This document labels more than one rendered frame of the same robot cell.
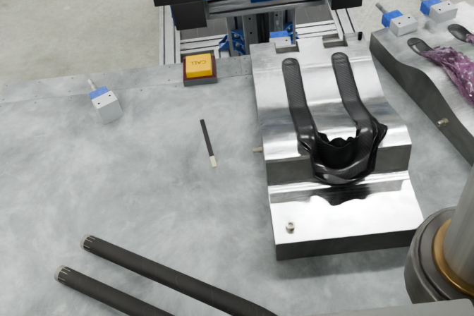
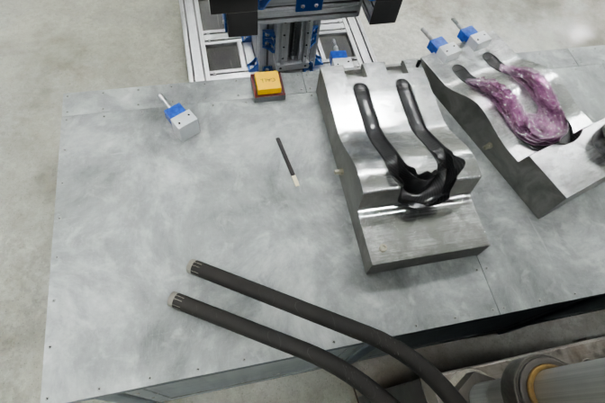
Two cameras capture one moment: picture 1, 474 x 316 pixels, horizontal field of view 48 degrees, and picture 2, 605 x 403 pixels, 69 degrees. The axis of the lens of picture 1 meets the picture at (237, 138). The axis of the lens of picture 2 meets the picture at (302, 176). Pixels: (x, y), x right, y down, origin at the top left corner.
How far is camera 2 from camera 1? 0.33 m
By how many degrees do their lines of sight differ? 17
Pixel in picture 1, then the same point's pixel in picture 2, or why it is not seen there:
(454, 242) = not seen: outside the picture
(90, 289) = (210, 316)
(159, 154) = (243, 173)
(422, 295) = not seen: outside the picture
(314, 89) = (385, 115)
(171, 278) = (291, 306)
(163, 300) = (274, 317)
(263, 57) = (335, 81)
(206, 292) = (328, 318)
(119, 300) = (241, 326)
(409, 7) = not seen: hidden behind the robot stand
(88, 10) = not seen: outside the picture
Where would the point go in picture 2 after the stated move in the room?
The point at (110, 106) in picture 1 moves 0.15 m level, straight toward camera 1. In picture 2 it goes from (190, 125) to (219, 175)
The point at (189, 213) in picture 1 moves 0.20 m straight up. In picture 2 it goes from (282, 232) to (287, 189)
